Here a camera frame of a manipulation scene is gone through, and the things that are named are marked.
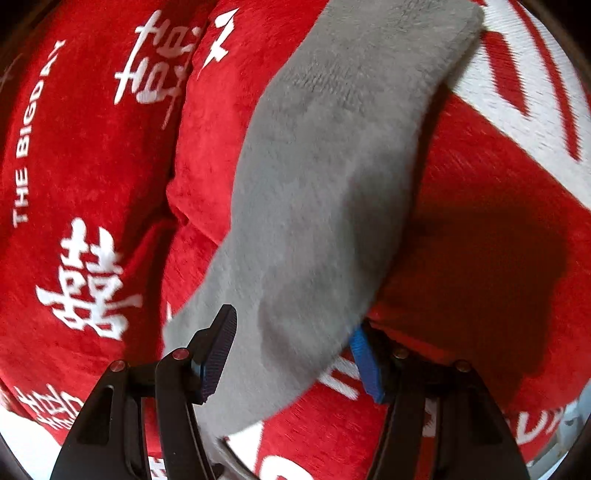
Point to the grey knitted small garment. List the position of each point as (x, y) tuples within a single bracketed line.
[(321, 194)]

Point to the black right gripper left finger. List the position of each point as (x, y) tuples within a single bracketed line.
[(135, 410)]

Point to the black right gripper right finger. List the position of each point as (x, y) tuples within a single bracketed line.
[(441, 423)]

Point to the red blanket with white print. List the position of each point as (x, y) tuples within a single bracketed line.
[(122, 123)]

